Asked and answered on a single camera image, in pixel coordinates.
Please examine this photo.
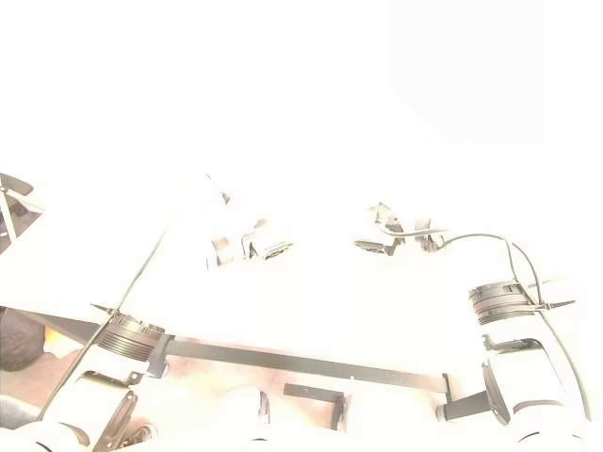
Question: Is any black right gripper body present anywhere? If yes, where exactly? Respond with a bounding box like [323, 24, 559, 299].
[368, 202, 407, 258]

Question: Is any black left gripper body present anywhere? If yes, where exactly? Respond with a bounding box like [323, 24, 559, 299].
[240, 218, 269, 259]

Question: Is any ribbed black left gripper finger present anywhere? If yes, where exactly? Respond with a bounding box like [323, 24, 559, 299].
[261, 241, 294, 261]

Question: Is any dark rounded shape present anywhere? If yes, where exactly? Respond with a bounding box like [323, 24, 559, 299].
[0, 305, 45, 374]

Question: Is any black metal table frame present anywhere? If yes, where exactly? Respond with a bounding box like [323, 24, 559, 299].
[0, 305, 512, 423]

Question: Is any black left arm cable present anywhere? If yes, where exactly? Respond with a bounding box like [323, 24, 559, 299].
[36, 225, 170, 421]

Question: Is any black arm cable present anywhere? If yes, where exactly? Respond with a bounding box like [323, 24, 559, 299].
[380, 219, 593, 421]
[36, 225, 170, 421]

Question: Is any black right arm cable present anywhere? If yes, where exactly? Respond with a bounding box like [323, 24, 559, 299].
[380, 219, 593, 421]

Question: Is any black bracket under table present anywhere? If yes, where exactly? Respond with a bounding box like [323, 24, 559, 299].
[282, 382, 349, 431]

